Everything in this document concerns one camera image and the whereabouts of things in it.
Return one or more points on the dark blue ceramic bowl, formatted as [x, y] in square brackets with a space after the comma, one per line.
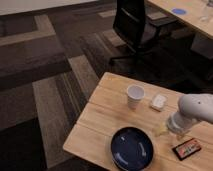
[131, 149]

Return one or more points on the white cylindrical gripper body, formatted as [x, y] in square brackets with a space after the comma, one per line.
[179, 124]

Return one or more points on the clear drinking glass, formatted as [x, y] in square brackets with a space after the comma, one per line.
[204, 18]

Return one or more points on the blue round coaster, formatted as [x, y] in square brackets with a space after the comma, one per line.
[179, 11]

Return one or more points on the white paper cup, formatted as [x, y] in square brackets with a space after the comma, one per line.
[135, 94]

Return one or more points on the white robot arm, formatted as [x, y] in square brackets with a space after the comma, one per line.
[192, 110]

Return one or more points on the small white plastic container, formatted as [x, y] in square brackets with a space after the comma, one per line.
[158, 102]

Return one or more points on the black and orange snack packet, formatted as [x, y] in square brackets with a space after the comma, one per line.
[186, 149]

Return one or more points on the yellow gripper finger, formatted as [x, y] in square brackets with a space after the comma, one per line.
[180, 136]
[160, 129]

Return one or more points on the black office chair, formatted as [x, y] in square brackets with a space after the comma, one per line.
[136, 29]

